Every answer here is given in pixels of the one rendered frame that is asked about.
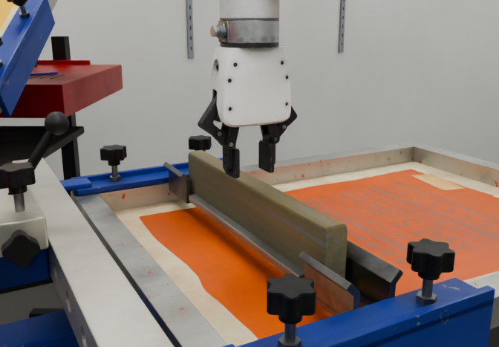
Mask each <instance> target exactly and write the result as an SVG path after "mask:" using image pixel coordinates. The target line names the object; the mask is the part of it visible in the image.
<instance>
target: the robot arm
mask: <svg viewBox="0 0 499 347"><path fill-rule="evenodd" d="M210 34H211V36H212V37H217V38H218V41H219V42H220V46H217V47H216V48H215V54H214V58H213V63H212V74H211V83H210V104H209V106H208V107H207V109H206V110H205V112H204V113H203V116H202V117H201V119H200V120H199V121H198V126H199V127H200V128H202V129H203V130H204V131H205V132H207V133H209V134H211V136H213V137H214V139H216V140H217V141H218V142H219V144H220V145H222V146H223V168H224V171H225V173H226V174H227V175H229V176H231V177H233V178H239V177H240V150H239V149H237V148H236V141H237V137H238V131H239V128H240V127H245V126H259V125H260V127H261V133H262V137H263V140H260V142H259V143H258V154H259V156H258V167H259V168H260V169H263V170H264V171H266V172H268V173H273V172H274V164H275V144H276V143H278V142H279V141H280V136H281V135H282V134H283V133H284V131H285V130H286V129H287V127H288V126H289V125H290V124H291V123H292V122H293V121H294V120H295V119H296V118H297V113H296V112H295V111H294V109H293V107H292V106H291V93H290V72H289V66H288V61H287V54H286V51H285V47H284V46H280V45H279V0H220V21H218V25H217V26H211V29H210ZM214 121H216V122H220V123H222V127H221V129H219V128H218V127H217V126H215V125H214V123H213V122H214Z"/></svg>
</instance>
